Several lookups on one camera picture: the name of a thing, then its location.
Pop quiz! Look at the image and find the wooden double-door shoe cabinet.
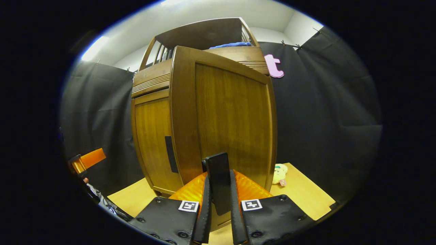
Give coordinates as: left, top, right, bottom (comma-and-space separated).
130, 17, 278, 198

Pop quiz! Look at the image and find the black door handle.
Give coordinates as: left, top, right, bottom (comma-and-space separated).
202, 152, 233, 216
165, 136, 178, 174

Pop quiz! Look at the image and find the wooden cabinet door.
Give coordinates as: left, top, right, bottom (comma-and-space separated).
169, 46, 278, 229
131, 89, 184, 196

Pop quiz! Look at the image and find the small plush toy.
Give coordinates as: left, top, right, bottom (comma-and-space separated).
272, 164, 289, 187

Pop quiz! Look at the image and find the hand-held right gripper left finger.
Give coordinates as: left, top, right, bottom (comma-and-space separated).
129, 170, 212, 245

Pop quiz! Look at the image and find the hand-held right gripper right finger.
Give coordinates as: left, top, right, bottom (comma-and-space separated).
229, 169, 315, 245

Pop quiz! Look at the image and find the black backdrop cloth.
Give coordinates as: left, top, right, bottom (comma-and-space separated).
60, 27, 383, 205

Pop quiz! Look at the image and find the blue towel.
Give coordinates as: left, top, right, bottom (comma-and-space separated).
209, 42, 252, 50

